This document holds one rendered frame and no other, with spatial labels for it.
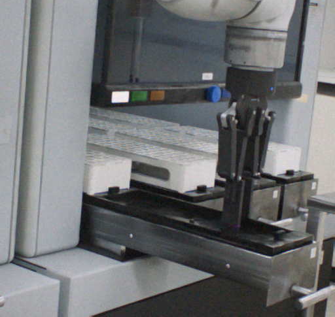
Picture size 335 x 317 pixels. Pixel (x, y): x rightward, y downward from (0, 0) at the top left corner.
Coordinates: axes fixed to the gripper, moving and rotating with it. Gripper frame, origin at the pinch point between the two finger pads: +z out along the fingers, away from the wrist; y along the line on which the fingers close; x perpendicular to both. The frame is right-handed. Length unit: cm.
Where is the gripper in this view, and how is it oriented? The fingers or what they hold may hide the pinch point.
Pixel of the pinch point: (237, 200)
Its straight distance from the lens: 131.1
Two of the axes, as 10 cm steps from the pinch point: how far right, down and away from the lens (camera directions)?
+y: -6.1, 0.8, -7.9
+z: -0.9, 9.8, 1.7
